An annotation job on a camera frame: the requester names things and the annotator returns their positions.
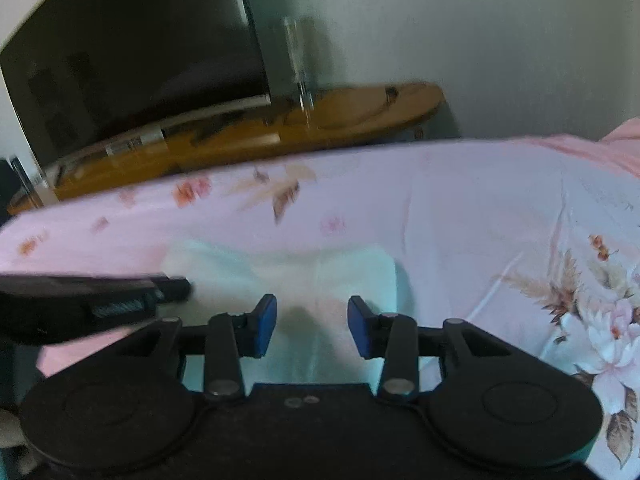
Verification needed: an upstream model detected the grey remote control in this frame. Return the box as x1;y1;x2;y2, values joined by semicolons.
104;129;167;159

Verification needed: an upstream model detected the black television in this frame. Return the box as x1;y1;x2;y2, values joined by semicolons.
0;0;274;167

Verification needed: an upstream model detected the pink floral bedsheet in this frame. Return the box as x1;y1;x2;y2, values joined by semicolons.
0;117;640;477

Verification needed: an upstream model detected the white small garment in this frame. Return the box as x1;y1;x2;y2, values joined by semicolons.
162;240;417;387

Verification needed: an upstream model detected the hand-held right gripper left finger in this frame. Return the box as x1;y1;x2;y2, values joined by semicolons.
117;294;279;402

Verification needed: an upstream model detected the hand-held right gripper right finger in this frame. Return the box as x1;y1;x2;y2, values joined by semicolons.
347;295;522;404

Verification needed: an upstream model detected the clear glass bottle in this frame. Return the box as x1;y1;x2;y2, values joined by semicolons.
282;16;317;112

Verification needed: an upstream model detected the wooden TV stand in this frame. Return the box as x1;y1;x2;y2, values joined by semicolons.
7;81;447;217

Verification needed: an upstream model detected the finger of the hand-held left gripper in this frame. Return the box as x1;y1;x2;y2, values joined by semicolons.
150;274;194;307

